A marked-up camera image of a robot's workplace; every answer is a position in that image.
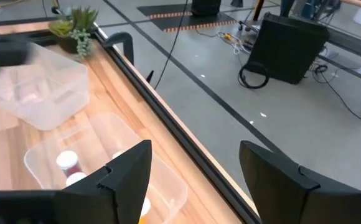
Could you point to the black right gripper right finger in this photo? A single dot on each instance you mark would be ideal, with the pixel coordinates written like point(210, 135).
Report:
point(270, 186)

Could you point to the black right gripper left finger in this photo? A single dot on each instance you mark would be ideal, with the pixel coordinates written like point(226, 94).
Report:
point(124, 186)

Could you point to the orange pill bottle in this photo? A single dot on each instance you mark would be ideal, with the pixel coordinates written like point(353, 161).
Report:
point(144, 208)

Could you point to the pale yellow pill bottle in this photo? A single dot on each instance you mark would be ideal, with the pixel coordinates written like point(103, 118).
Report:
point(117, 154)

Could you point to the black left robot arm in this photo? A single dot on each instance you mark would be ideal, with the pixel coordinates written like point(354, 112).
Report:
point(3, 54)

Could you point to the black equipment case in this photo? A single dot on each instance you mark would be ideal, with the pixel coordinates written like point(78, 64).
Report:
point(286, 49)

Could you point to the green succulent plant dark pot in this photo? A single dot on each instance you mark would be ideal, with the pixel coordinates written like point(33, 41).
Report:
point(74, 21)

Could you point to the black mat orange striped edges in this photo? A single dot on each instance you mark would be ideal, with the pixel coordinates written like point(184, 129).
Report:
point(183, 21)

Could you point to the black box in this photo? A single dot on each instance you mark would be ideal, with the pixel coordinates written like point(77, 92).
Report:
point(205, 7)

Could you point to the black curved bracket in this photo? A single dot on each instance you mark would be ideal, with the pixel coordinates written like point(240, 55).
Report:
point(123, 37)

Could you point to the grey metal frame beam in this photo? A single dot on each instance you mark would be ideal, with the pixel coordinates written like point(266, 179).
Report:
point(354, 46)

